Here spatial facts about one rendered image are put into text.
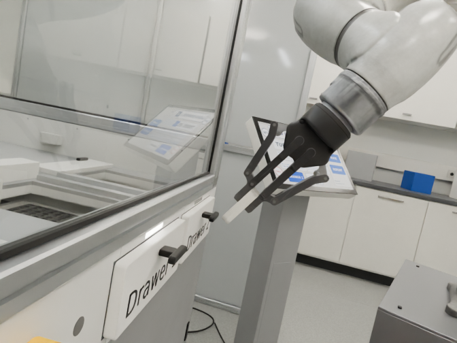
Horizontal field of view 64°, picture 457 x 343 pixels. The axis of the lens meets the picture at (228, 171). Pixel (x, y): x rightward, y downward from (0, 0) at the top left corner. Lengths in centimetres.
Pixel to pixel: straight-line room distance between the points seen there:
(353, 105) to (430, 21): 15
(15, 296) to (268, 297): 136
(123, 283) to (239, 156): 181
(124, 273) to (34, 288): 17
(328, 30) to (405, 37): 13
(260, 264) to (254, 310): 20
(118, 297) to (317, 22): 52
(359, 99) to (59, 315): 46
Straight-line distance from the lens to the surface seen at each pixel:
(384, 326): 83
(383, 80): 56
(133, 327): 70
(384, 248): 367
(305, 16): 69
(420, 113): 398
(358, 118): 56
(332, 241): 361
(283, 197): 58
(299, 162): 57
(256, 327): 168
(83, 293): 47
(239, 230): 233
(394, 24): 59
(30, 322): 39
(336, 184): 160
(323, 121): 55
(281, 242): 157
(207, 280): 247
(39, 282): 38
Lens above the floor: 113
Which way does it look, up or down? 6 degrees down
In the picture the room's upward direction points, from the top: 11 degrees clockwise
